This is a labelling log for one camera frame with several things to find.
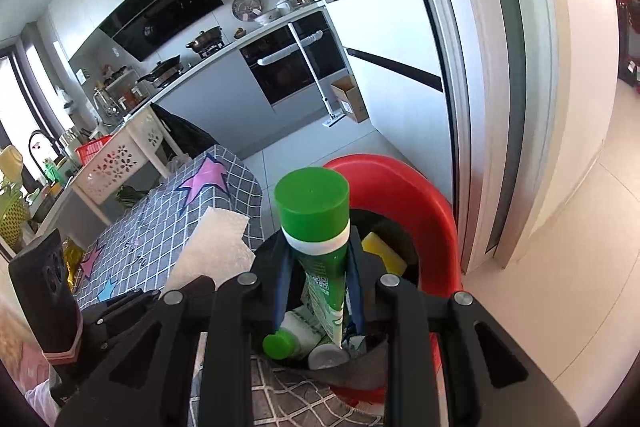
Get black cloth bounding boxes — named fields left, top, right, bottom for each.
left=149, top=103, right=219, bottom=161

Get white stick vacuum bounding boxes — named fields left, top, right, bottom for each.
left=287, top=24, right=347, bottom=128

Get white foam sheet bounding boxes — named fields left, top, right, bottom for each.
left=164, top=206, right=256, bottom=294

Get black range hood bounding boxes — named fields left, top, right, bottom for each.
left=98, top=0, right=225, bottom=62

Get grey sliding door frame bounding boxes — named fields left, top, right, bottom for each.
left=384, top=0, right=559, bottom=271

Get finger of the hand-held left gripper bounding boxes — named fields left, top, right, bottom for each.
left=80, top=288, right=162, bottom=350

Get green leafy vegetables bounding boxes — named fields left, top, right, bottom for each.
left=115, top=186, right=152, bottom=208

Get black faucet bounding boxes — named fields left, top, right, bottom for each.
left=28, top=130, right=64, bottom=174

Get red plastic basket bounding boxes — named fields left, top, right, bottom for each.
left=74, top=134, right=114, bottom=166

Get white perforated side table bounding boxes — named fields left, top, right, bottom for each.
left=71, top=109, right=184, bottom=219

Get red bin with black liner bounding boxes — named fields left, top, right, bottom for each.
left=249, top=154, right=464, bottom=409

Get pale yellow jug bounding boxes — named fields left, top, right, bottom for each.
left=0, top=146, right=24, bottom=181

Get grey checked tablecloth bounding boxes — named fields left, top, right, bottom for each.
left=70, top=144, right=392, bottom=416

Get large green capped bottle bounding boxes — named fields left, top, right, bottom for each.
left=273, top=167, right=351, bottom=349

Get white refrigerator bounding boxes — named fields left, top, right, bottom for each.
left=271, top=0, right=457, bottom=190

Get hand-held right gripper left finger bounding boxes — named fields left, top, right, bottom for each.
left=55, top=251, right=294, bottom=427

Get gold foil bag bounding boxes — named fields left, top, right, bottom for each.
left=62, top=239, right=84, bottom=294

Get cardboard box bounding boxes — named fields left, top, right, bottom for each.
left=329, top=75, right=370, bottom=124

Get black wok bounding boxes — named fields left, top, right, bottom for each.
left=149, top=55, right=183, bottom=81

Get dark clay pot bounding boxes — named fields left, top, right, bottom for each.
left=185, top=26, right=224, bottom=54

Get black built-in oven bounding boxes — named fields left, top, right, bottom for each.
left=238, top=11, right=349, bottom=106

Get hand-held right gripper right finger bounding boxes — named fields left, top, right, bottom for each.
left=347, top=237, right=581, bottom=427

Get small green capped tube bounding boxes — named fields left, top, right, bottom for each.
left=262, top=310, right=327, bottom=361

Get grey round steamer rack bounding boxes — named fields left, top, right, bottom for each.
left=231, top=0, right=264, bottom=21

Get green colander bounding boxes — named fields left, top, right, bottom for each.
left=0, top=193, right=27, bottom=254

